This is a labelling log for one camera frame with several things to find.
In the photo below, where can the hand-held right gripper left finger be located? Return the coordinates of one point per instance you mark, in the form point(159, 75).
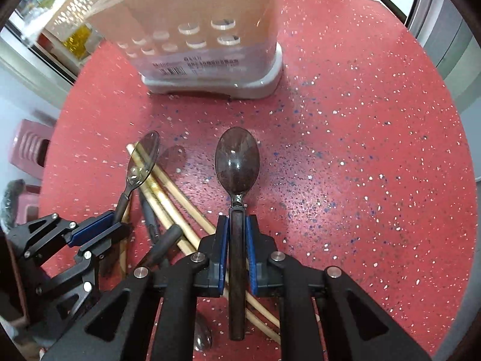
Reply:
point(222, 255)

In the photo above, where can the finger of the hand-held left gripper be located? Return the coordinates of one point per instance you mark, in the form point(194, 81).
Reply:
point(80, 274)
point(94, 228)

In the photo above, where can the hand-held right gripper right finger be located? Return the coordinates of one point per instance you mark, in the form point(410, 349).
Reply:
point(252, 259)

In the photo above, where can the wooden chopstick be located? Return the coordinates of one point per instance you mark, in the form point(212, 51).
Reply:
point(170, 214)
point(124, 255)
point(186, 200)

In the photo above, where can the beige utensil holder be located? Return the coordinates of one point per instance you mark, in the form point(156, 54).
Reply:
point(210, 3)

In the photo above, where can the grey fuzzy cloth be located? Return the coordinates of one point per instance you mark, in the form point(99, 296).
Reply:
point(11, 199)

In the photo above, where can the pink plastic stool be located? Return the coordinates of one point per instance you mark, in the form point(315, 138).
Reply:
point(30, 146)

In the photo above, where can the yellow oil bottle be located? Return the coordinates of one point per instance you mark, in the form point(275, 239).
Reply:
point(77, 41)

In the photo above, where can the beige basket cart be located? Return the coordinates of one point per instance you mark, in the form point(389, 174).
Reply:
point(71, 11)

